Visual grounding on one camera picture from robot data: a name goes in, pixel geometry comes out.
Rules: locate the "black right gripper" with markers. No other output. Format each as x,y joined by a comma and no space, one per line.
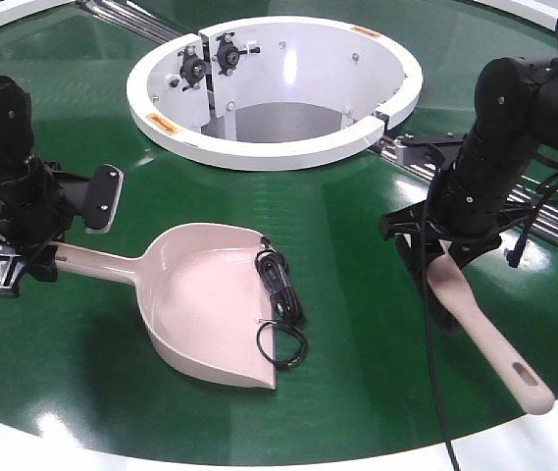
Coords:
416,220

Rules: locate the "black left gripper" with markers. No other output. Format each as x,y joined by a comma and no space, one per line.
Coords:
27,229

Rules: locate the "beige hand brush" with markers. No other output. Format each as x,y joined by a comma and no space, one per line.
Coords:
445,290

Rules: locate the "beige plastic dustpan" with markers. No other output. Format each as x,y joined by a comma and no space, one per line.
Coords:
200,297

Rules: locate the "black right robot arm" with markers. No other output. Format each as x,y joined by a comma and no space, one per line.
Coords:
516,104

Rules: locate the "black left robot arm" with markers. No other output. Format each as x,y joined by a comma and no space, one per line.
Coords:
18,160

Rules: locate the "white outer conveyor rim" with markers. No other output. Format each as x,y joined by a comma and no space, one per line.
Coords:
81,387

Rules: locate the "chrome roller bars right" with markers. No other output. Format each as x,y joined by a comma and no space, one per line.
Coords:
545,226

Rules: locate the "chrome roller bars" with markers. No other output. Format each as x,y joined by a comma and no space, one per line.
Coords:
131,18
545,226

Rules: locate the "orange warning sticker front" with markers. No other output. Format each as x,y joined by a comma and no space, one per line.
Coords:
162,124

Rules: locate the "orange warning sticker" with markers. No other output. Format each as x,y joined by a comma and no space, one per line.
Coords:
366,31
162,124

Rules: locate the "orange warning sticker rear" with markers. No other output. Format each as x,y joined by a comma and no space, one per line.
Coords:
366,31

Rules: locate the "chrome roller bars top left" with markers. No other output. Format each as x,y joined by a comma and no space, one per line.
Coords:
131,18

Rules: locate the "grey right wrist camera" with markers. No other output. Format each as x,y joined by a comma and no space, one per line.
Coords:
440,148

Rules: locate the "black bearing mount left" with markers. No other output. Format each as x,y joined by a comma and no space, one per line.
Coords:
193,67

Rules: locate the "black bearing mount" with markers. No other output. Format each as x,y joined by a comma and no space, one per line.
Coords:
228,53
193,67

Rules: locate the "black bearing mount right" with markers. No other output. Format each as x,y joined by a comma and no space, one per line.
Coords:
228,53

